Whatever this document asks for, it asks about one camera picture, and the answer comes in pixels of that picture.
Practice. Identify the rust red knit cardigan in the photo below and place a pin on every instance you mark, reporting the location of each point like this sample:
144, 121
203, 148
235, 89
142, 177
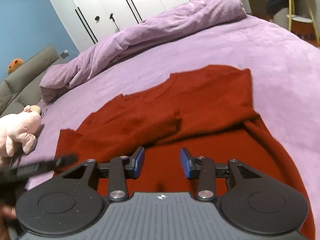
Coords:
209, 111

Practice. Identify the dark clothes pile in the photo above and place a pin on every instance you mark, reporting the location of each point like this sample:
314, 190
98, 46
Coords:
275, 6

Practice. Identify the purple bed sheet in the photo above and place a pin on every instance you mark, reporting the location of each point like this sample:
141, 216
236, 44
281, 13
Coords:
285, 90

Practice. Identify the yellow legged side table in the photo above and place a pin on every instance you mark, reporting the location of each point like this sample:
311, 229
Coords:
302, 20

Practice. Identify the white wardrobe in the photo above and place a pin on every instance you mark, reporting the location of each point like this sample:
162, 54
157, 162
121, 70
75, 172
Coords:
89, 21

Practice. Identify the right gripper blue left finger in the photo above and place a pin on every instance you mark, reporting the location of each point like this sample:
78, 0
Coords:
122, 168

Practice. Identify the person's left hand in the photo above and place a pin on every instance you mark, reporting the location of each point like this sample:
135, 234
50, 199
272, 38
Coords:
7, 212

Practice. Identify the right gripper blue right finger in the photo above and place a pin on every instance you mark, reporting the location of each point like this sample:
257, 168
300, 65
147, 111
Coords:
202, 169

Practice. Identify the wall power plug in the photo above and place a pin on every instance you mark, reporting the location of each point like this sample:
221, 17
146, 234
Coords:
65, 54

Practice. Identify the orange plush toy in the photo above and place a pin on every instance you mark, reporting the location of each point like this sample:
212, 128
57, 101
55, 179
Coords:
16, 63

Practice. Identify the purple rolled duvet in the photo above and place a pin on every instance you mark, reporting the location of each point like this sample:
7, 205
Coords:
178, 22

